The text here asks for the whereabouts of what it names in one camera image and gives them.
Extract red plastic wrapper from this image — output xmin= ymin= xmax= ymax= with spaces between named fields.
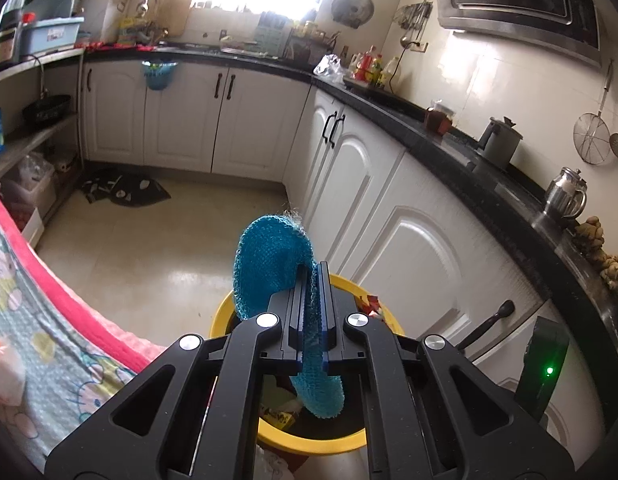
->
xmin=361 ymin=293 xmax=386 ymax=322

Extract dark floor mat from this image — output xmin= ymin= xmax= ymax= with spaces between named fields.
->
xmin=81 ymin=167 xmax=172 ymax=207

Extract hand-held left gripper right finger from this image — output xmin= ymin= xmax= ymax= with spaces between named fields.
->
xmin=316 ymin=261 xmax=574 ymax=480

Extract metal shelf rack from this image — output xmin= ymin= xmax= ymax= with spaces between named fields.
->
xmin=0 ymin=47 xmax=88 ymax=242

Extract black gas stove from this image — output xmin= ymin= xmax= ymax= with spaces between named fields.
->
xmin=342 ymin=75 xmax=405 ymax=96

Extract blue hanging bin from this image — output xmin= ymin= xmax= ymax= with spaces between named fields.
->
xmin=141 ymin=60 xmax=179 ymax=92

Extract black spice rack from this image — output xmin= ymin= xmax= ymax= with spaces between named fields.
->
xmin=288 ymin=27 xmax=340 ymax=61

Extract yellow cleaning pack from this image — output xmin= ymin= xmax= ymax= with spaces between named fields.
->
xmin=117 ymin=17 xmax=150 ymax=46

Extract steel kettle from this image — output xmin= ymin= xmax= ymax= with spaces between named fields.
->
xmin=543 ymin=167 xmax=588 ymax=219

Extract blue plastic tub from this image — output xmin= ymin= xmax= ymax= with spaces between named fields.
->
xmin=19 ymin=16 xmax=85 ymax=57

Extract black stone countertop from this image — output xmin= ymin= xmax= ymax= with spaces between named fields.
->
xmin=84 ymin=44 xmax=618 ymax=357

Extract cartoon printed blanket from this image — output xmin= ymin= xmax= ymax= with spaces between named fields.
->
xmin=0 ymin=200 xmax=140 ymax=472

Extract clear oil bottle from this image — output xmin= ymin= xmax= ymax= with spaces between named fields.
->
xmin=381 ymin=57 xmax=401 ymax=92

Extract grey plastic box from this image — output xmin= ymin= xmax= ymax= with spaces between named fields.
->
xmin=16 ymin=0 xmax=76 ymax=24

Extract yellow snack packet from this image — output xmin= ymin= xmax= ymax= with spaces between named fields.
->
xmin=261 ymin=403 xmax=296 ymax=429

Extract wall-mounted fan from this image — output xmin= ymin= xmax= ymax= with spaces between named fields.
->
xmin=331 ymin=0 xmax=375 ymax=29

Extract yellow-rimmed cartoon trash bin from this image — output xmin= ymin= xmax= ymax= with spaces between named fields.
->
xmin=210 ymin=274 xmax=408 ymax=480

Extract black wok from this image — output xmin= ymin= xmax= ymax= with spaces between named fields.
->
xmin=22 ymin=94 xmax=72 ymax=126

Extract clear plastic storage box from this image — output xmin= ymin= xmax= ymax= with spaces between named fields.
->
xmin=1 ymin=152 xmax=58 ymax=222

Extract grey kettle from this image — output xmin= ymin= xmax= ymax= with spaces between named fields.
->
xmin=476 ymin=116 xmax=524 ymax=169

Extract blue drawer organiser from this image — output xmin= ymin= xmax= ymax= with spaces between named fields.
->
xmin=252 ymin=12 xmax=290 ymax=51

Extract crumpled clear plastic bag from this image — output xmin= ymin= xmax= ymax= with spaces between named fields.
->
xmin=313 ymin=53 xmax=346 ymax=79

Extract wooden cutting board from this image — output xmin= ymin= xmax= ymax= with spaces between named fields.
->
xmin=153 ymin=0 xmax=194 ymax=39

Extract teal knitted dishcloth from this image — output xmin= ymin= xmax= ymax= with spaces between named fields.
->
xmin=232 ymin=214 xmax=346 ymax=419

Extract yellow sauce bottle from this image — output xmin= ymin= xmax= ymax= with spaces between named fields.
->
xmin=366 ymin=45 xmax=385 ymax=84

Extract wire skimmer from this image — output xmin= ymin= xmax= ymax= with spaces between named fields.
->
xmin=573 ymin=59 xmax=616 ymax=166

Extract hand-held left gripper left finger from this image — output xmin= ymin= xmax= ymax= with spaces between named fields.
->
xmin=44 ymin=264 xmax=316 ymax=480

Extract glass jar dark contents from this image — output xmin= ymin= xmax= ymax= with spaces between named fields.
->
xmin=423 ymin=101 xmax=455 ymax=135

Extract hanging kitchen utensils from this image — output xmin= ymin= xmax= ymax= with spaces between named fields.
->
xmin=393 ymin=0 xmax=434 ymax=47

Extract ginger roots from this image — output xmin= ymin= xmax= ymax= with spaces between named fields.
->
xmin=573 ymin=215 xmax=618 ymax=292

